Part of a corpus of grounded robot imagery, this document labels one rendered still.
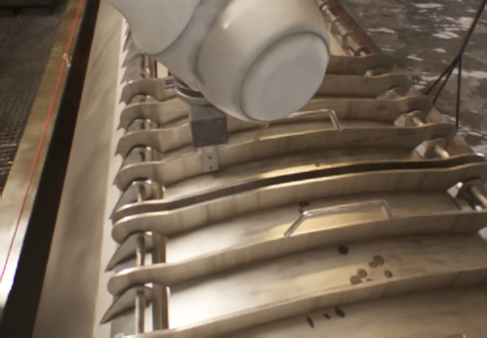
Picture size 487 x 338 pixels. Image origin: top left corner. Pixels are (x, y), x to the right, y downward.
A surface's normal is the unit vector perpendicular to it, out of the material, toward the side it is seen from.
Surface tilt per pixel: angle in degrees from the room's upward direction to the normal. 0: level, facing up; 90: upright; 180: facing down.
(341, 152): 6
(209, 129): 90
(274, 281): 7
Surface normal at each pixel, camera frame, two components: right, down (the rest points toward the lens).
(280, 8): 0.24, -0.30
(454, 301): 0.15, -0.72
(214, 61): -0.58, 0.40
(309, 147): 0.18, 0.69
